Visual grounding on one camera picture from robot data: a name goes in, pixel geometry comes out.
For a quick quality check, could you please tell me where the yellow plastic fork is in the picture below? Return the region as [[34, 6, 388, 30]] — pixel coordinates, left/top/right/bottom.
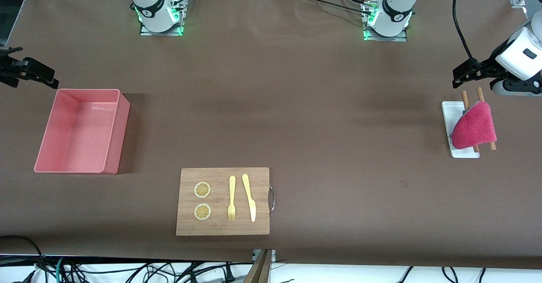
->
[[227, 176, 236, 221]]

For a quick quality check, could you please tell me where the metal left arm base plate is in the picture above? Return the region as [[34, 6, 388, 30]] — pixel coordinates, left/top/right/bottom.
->
[[362, 0, 408, 42]]

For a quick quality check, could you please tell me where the pink plastic bin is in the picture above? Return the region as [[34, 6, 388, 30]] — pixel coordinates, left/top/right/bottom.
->
[[34, 89, 131, 175]]

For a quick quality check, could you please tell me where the wooden cutting board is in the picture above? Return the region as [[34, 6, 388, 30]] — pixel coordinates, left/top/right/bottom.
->
[[176, 167, 270, 236]]

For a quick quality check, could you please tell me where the white rectangular tray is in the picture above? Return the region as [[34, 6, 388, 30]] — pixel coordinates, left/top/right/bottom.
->
[[442, 101, 481, 158]]

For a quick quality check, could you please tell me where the black looped floor cable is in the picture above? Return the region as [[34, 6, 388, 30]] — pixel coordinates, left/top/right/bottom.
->
[[0, 235, 45, 283]]

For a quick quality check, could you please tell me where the yellow plastic knife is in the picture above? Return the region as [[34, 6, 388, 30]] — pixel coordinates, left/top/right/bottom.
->
[[242, 174, 257, 222]]

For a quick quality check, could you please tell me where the wooden beam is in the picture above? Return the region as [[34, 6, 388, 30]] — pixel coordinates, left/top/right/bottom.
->
[[243, 249, 274, 283]]

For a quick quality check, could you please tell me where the pink and grey cloth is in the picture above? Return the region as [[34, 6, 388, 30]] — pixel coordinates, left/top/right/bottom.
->
[[450, 101, 498, 150]]

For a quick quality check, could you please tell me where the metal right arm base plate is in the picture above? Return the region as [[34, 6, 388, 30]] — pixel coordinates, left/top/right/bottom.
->
[[139, 0, 186, 36]]

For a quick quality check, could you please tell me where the black cable across table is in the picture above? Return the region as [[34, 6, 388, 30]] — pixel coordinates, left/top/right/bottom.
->
[[283, 0, 374, 17]]

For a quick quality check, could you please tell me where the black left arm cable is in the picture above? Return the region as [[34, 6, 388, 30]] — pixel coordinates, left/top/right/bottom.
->
[[452, 0, 482, 69]]

